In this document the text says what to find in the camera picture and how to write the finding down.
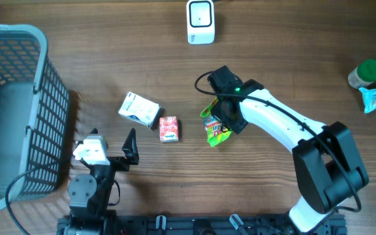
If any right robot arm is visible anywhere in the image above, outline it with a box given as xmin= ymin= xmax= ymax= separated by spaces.
xmin=205 ymin=66 xmax=369 ymax=234

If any grey plastic mesh basket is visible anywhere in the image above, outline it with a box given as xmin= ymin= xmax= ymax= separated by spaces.
xmin=0 ymin=24 xmax=70 ymax=210

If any green lid jar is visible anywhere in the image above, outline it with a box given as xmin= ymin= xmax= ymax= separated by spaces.
xmin=348 ymin=59 xmax=376 ymax=89

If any white blue carton box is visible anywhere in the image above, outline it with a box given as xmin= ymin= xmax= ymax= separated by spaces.
xmin=118 ymin=91 xmax=161 ymax=129

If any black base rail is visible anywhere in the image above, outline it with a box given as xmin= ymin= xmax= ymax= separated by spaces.
xmin=56 ymin=213 xmax=348 ymax=235

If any Haribo gummy candy bag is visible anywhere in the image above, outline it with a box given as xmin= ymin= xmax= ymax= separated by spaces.
xmin=200 ymin=98 xmax=232 ymax=147

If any white barcode scanner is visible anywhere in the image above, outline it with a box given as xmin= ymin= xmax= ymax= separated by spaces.
xmin=186 ymin=0 xmax=215 ymax=45

